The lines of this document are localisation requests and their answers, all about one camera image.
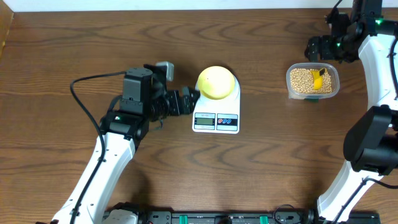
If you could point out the yellow plastic scoop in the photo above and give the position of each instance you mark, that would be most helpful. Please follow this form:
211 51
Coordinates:
317 78

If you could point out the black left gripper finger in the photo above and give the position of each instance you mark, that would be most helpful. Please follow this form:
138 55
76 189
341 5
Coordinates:
188 107
190 94

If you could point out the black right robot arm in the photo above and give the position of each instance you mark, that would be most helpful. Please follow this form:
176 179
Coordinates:
370 152

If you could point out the clear plastic container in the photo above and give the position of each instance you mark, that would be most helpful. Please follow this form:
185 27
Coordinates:
335 81

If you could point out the soybeans pile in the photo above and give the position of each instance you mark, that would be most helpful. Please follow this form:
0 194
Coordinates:
302 81

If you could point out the yellow plastic bowl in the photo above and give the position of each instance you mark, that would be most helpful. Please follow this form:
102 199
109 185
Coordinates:
216 82

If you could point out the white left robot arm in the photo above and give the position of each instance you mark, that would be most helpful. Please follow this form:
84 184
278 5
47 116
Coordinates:
145 99

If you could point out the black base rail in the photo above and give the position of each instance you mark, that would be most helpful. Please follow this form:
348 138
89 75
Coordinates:
242 217

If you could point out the white digital kitchen scale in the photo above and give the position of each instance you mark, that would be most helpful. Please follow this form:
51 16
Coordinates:
218 116

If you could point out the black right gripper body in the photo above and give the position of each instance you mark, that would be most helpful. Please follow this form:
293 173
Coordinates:
336 48

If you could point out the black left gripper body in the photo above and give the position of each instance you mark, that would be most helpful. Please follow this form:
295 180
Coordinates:
167 105

